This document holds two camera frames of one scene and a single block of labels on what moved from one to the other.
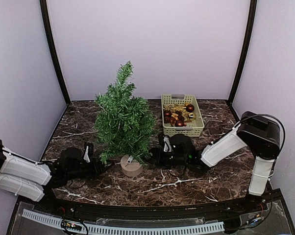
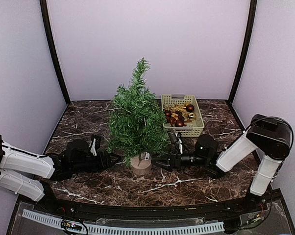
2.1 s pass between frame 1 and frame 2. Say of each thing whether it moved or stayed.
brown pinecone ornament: stayed
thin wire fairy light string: moved
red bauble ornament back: stayed
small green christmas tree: moved
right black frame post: stayed
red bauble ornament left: stayed
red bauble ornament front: stayed
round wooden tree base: moved
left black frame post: stayed
